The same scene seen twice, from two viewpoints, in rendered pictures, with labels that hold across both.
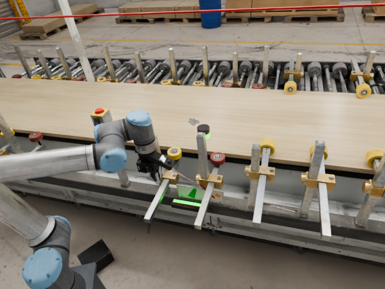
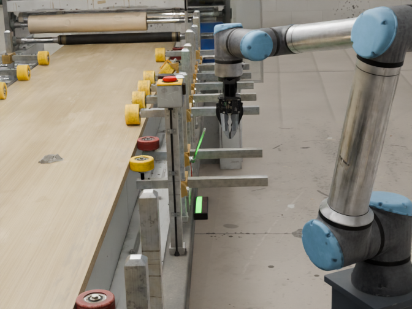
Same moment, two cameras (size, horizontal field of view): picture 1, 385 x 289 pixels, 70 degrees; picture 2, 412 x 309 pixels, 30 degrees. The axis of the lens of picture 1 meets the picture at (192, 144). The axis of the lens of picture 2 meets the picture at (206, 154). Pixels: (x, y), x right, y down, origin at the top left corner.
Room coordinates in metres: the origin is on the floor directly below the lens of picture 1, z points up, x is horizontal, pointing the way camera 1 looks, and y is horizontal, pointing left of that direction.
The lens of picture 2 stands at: (1.83, 2.47, 1.62)
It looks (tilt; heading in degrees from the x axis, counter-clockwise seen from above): 16 degrees down; 250
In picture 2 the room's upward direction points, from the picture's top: 2 degrees counter-clockwise
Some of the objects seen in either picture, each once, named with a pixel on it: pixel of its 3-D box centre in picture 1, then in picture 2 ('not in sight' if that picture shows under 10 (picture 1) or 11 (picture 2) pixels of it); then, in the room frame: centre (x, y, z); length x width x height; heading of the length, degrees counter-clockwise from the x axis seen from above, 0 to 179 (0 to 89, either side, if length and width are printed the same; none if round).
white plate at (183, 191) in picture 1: (200, 194); (190, 184); (0.99, -0.01, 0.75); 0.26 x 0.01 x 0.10; 69
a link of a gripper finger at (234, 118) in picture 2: (152, 178); (235, 126); (0.90, 0.20, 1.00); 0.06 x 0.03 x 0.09; 70
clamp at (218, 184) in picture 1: (209, 179); (182, 155); (1.00, -0.06, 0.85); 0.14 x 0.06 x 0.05; 69
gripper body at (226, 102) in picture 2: (148, 158); (229, 94); (0.92, 0.20, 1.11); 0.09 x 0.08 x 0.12; 70
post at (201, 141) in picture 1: (204, 171); (182, 141); (1.00, -0.04, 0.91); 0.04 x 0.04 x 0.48; 69
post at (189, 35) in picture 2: not in sight; (191, 80); (0.64, -0.97, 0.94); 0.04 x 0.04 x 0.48; 69
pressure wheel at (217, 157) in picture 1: (217, 163); (148, 152); (1.11, -0.13, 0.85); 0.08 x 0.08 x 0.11
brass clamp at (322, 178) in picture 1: (317, 180); (187, 99); (0.81, -0.53, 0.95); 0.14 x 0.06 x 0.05; 69
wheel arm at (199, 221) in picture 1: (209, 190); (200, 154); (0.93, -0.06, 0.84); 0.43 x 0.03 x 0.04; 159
